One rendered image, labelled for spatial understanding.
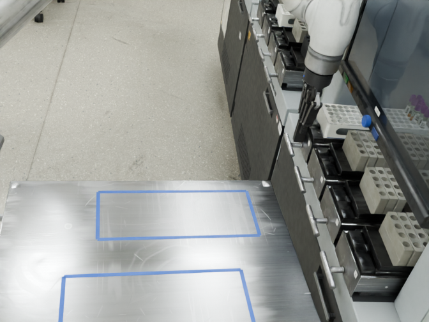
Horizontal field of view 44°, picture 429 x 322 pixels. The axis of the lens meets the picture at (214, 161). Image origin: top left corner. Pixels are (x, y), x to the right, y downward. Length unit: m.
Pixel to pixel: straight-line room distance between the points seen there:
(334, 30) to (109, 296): 0.79
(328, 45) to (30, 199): 0.78
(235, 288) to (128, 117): 1.93
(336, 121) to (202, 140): 1.36
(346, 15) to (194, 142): 1.56
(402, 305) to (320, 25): 0.66
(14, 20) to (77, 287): 0.71
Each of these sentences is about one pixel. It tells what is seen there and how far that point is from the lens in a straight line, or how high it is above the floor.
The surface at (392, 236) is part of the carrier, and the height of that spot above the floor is 0.86.
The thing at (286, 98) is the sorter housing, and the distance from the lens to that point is 1.78.
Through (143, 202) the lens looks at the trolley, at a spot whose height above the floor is 0.82.
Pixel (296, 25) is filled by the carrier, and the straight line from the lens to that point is 2.00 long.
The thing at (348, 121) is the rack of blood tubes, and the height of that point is 0.86.
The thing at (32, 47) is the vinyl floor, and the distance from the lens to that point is 3.51.
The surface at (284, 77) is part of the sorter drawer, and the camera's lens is 1.81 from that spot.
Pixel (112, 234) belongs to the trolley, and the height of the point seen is 0.82.
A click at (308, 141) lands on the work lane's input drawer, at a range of 1.50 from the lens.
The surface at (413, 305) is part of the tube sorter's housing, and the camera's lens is 1.16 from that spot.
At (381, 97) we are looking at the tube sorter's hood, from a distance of 1.28.
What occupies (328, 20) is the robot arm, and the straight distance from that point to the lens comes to 1.32.
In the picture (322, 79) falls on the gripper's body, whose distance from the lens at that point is 1.39.
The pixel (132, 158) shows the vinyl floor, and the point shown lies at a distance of 2.58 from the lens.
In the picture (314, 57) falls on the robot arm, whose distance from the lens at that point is 1.37.
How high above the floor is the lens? 1.63
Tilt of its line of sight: 38 degrees down
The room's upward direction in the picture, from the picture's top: 10 degrees clockwise
